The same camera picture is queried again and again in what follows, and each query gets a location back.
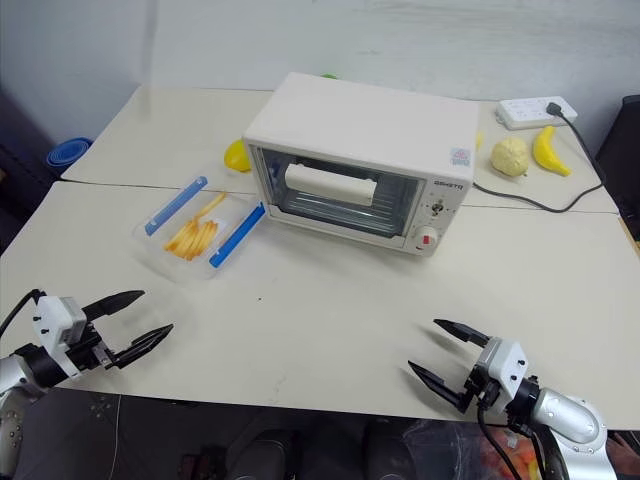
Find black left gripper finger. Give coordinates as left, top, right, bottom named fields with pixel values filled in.
left=114, top=322, right=176, bottom=371
left=81, top=289, right=147, bottom=322

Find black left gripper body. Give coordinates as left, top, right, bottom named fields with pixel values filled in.
left=64, top=324, right=125, bottom=374

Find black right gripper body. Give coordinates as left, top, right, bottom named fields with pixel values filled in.
left=463, top=364, right=505, bottom=409

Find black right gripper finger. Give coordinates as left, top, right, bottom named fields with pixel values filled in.
left=432, top=318, right=494, bottom=348
left=406, top=360, right=474, bottom=415

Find clear container with blue clips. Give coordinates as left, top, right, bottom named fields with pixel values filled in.
left=131, top=174, right=267, bottom=284

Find white red oven timer knob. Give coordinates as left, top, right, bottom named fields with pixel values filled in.
left=411, top=225, right=443, bottom=258

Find glass oven door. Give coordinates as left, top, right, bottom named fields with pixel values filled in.
left=247, top=144, right=427, bottom=249

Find pale yellow round fruit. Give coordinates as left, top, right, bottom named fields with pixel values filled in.
left=489, top=138, right=531, bottom=177

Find white toaster oven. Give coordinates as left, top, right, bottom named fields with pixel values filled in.
left=241, top=71, right=482, bottom=259

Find bag of colourful toys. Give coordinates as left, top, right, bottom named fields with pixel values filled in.
left=478, top=432, right=544, bottom=480

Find yellow french fries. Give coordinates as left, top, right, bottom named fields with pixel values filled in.
left=164, top=191, right=227, bottom=262

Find blue container clip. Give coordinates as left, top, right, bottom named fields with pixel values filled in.
left=208, top=201, right=267, bottom=268
left=144, top=175, right=209, bottom=235

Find blue stacked bowls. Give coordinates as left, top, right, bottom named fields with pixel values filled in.
left=46, top=136, right=95, bottom=169

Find yellow toy lemon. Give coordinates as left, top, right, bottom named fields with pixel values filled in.
left=222, top=139, right=253, bottom=174

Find yellow toy banana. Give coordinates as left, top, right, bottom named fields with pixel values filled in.
left=531, top=125, right=573, bottom=178

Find white power strip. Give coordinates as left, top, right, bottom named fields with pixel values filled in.
left=495, top=96, right=579, bottom=133

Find black box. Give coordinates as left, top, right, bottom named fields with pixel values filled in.
left=594, top=94, right=640, bottom=242

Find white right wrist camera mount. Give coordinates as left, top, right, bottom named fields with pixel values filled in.
left=471, top=336, right=532, bottom=402

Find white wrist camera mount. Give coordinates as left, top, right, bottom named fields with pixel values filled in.
left=30, top=295, right=97, bottom=379
left=471, top=336, right=532, bottom=402

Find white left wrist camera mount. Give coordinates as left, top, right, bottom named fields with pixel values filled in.
left=30, top=295, right=97, bottom=379

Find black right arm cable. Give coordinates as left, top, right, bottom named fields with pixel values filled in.
left=476, top=399, right=522, bottom=480

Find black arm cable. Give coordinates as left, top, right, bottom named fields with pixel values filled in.
left=476, top=399, right=522, bottom=480
left=0, top=288, right=44, bottom=342

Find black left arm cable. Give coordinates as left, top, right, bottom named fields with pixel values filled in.
left=0, top=288, right=44, bottom=342

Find white oven door handle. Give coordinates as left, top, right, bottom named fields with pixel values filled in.
left=283, top=164, right=379, bottom=206

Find black power cable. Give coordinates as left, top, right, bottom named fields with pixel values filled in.
left=472, top=110, right=607, bottom=214

